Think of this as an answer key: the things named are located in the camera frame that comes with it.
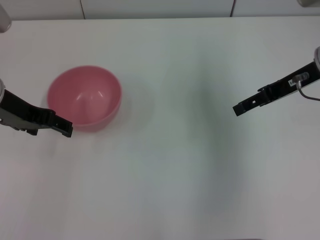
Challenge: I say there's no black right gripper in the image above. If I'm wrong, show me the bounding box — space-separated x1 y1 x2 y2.
232 61 320 118

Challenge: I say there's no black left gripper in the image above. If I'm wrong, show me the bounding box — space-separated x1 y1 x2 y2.
0 88 74 139

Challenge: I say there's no pink plastic bowl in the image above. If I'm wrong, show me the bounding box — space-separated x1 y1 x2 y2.
46 65 123 133

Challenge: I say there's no grey right gripper cable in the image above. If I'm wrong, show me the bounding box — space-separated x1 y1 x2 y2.
289 72 320 102

